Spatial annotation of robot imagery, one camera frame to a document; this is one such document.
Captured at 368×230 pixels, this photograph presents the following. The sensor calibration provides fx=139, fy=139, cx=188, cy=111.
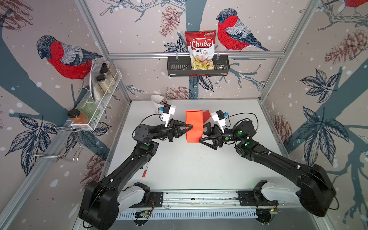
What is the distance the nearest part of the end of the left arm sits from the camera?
0.56 m

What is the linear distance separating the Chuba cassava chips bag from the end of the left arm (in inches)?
17.0

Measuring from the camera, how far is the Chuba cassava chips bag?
0.81 metres
